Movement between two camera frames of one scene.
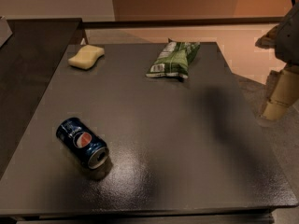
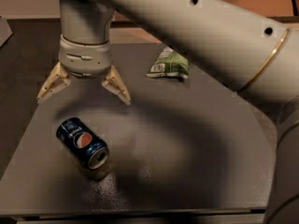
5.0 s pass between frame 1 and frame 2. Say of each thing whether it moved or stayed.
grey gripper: moved
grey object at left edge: stayed
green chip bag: stayed
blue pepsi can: stayed
